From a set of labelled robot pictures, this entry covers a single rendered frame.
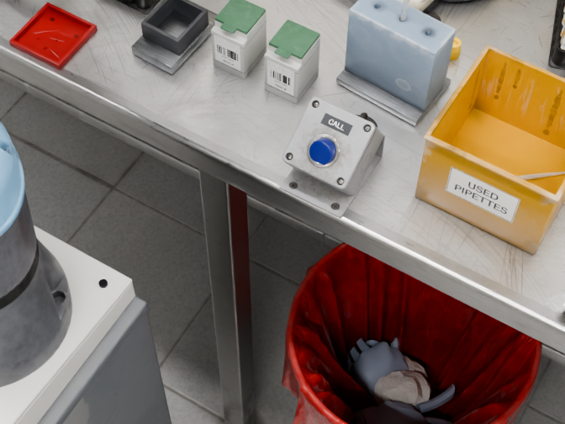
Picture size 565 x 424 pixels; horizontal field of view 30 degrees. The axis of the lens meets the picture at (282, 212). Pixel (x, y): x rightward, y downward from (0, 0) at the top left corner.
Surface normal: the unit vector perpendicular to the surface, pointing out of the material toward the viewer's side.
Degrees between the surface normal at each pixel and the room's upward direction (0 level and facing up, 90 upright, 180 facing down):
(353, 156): 30
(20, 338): 71
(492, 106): 90
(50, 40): 0
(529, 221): 90
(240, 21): 0
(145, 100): 0
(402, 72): 90
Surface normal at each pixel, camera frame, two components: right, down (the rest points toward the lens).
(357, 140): -0.25, -0.11
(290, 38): 0.00, -0.55
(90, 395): 0.86, 0.44
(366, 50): -0.58, 0.68
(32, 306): 0.84, 0.22
